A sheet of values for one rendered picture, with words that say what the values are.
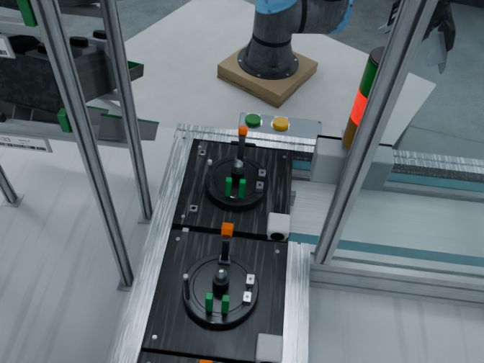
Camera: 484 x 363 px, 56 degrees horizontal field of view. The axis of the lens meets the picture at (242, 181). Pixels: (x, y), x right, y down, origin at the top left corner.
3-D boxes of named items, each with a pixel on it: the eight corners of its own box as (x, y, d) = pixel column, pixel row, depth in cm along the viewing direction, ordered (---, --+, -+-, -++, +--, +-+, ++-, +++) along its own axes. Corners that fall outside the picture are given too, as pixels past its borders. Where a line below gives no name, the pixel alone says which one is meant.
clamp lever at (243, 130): (235, 155, 103) (239, 124, 99) (245, 157, 103) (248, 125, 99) (234, 163, 100) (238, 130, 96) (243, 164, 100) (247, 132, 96)
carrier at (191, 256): (171, 234, 95) (166, 198, 85) (287, 249, 94) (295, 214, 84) (141, 352, 79) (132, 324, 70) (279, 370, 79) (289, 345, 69)
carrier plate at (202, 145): (192, 145, 111) (192, 139, 109) (292, 157, 110) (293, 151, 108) (172, 228, 95) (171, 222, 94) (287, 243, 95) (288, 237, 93)
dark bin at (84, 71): (82, 61, 91) (82, 23, 88) (143, 76, 89) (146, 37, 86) (-24, 94, 66) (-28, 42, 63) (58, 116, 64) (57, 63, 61)
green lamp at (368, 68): (358, 77, 64) (367, 47, 61) (393, 81, 64) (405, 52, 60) (359, 101, 61) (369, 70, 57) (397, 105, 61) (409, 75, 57)
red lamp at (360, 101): (349, 104, 68) (357, 78, 65) (383, 108, 68) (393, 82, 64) (351, 127, 65) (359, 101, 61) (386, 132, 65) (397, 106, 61)
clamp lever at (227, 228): (220, 254, 87) (222, 221, 83) (230, 256, 87) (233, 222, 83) (217, 266, 84) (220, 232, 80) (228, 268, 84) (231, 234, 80)
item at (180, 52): (212, -6, 178) (212, -13, 176) (433, 91, 148) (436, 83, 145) (71, 83, 140) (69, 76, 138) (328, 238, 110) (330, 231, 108)
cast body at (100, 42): (97, 64, 90) (98, 27, 87) (118, 68, 89) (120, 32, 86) (75, 73, 82) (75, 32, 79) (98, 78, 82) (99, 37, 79)
